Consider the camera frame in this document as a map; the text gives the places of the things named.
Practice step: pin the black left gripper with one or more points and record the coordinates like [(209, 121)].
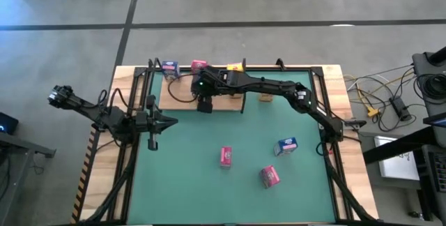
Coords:
[(143, 121)]

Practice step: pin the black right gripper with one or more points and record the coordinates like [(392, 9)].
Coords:
[(205, 104)]

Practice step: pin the pink Raisin Bran box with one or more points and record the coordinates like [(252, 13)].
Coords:
[(225, 156), (198, 65), (270, 176)]

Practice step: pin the blue Frosted Flakes box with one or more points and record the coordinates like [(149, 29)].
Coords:
[(286, 145), (170, 68)]

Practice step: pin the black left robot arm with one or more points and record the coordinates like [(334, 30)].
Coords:
[(90, 112)]

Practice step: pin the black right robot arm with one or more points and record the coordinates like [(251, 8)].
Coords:
[(271, 86)]

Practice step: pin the wooden shelf board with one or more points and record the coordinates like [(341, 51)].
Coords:
[(224, 103)]

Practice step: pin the green table mat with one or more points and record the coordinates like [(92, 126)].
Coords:
[(195, 191)]

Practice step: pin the yellow black hazard strip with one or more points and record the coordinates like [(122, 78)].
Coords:
[(84, 173)]

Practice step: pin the grey side desk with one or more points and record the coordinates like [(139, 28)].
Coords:
[(21, 145)]

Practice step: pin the black device blue light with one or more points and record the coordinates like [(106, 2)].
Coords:
[(7, 123)]

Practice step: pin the black diagonal desk beam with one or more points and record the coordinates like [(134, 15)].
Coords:
[(390, 151)]

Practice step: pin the black power adapter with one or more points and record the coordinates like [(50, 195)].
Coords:
[(400, 108)]

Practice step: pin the white flat board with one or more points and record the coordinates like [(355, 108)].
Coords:
[(399, 166)]

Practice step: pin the grey equipment desk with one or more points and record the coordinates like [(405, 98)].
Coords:
[(420, 69)]

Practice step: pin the dark tablet screen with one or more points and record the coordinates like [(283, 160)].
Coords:
[(435, 119)]

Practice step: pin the black desk pole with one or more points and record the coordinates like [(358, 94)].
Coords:
[(437, 56)]

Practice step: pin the black keyboard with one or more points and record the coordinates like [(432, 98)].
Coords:
[(440, 172)]

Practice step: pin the black metal shelf frame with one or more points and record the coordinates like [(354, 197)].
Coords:
[(242, 104)]

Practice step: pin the black frame clamp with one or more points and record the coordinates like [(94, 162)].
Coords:
[(155, 62), (279, 63)]

